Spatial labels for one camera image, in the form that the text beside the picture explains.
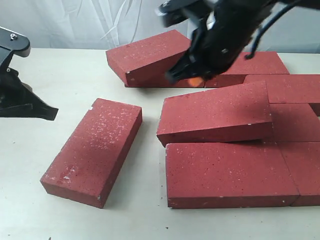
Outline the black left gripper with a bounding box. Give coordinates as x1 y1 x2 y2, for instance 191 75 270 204
0 67 59 121

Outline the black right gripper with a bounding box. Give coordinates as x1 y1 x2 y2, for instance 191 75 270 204
164 0 273 87

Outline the small top red brick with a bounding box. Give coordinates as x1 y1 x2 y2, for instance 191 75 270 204
40 98 143 209

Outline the light fabric backdrop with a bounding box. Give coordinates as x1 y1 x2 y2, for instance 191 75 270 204
0 0 320 53

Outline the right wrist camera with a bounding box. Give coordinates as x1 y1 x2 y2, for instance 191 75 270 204
155 0 216 28

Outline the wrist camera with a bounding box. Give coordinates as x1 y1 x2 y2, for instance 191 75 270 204
0 27 31 73
155 0 216 28

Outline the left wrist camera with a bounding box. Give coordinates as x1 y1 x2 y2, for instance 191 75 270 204
0 27 31 73

